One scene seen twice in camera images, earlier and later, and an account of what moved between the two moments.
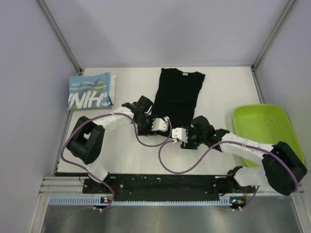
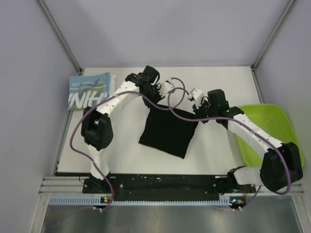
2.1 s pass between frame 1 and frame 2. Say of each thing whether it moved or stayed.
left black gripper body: moved
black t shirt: moved
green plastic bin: stayed
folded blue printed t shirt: stayed
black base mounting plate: stayed
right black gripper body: moved
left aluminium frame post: stayed
